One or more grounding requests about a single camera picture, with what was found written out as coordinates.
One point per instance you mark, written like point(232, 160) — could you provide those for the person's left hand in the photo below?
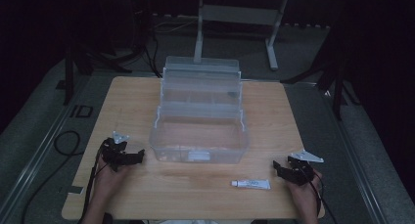
point(104, 181)

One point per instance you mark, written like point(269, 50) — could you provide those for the white ointment tube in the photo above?
point(253, 184)

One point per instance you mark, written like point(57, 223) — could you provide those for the black metal stand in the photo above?
point(337, 93)
point(69, 83)

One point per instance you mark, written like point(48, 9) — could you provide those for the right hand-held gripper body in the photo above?
point(301, 171)

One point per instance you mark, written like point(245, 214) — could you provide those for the person's right hand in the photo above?
point(305, 193)

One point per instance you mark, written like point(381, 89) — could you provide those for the clear plastic tiered storage box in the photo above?
point(199, 137)

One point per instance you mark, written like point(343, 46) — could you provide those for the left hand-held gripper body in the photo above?
point(114, 152)

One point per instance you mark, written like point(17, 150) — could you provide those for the white metal desk frame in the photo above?
point(239, 14)

